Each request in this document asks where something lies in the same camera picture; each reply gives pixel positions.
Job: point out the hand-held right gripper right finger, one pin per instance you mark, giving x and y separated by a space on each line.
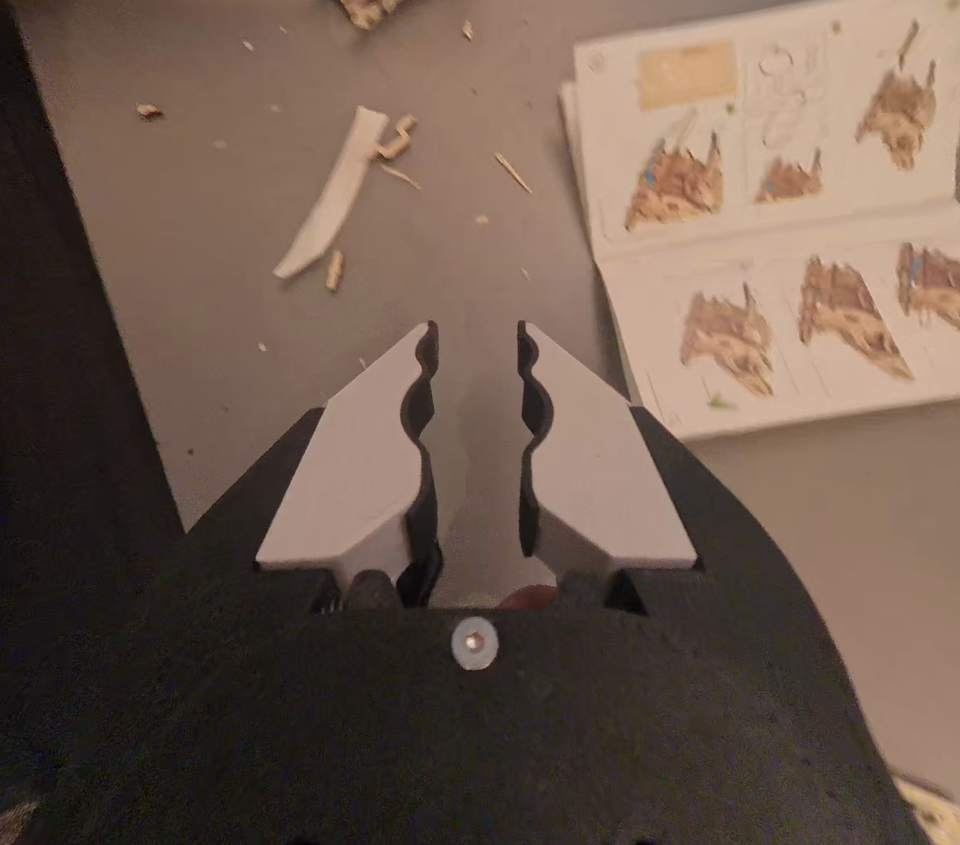
607 485

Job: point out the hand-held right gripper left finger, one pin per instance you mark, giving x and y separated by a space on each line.
345 485

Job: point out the short wooden peg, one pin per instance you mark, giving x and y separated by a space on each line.
335 271

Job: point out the illustrated instruction booklet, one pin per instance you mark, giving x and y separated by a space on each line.
660 275

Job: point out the white paper strip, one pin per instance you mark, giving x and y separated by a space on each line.
337 185

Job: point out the thin wooden sliver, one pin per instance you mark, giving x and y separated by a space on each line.
401 176
512 172

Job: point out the zigzag wooden piece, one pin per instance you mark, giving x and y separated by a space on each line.
394 146

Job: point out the small wooden chip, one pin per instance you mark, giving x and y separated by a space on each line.
148 110

